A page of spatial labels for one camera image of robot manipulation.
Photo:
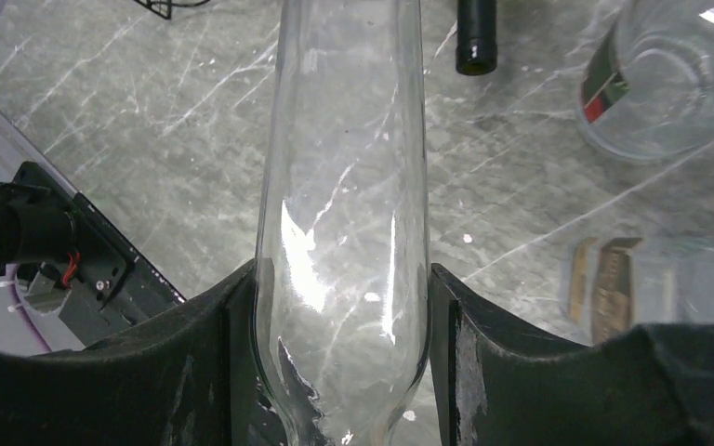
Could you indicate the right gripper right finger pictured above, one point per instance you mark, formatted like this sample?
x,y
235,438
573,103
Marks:
x,y
500,380

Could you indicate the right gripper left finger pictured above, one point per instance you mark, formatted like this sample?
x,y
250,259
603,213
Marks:
x,y
183,377

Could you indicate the square black-capped liquor bottle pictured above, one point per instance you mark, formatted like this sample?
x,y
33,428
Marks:
x,y
610,285

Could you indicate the clear wine bottle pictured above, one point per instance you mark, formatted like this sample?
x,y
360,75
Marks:
x,y
342,316

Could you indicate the dark green labelled wine bottle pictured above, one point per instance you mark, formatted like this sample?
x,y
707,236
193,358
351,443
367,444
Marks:
x,y
476,44

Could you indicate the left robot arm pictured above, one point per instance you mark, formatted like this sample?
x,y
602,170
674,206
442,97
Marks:
x,y
35,227

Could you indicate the clear round silver-capped bottle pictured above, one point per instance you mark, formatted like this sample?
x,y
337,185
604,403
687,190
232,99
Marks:
x,y
648,90

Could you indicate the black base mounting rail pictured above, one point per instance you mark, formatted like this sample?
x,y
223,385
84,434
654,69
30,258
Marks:
x,y
115,287

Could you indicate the black wire wine rack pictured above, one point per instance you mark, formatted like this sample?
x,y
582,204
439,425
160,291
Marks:
x,y
165,8

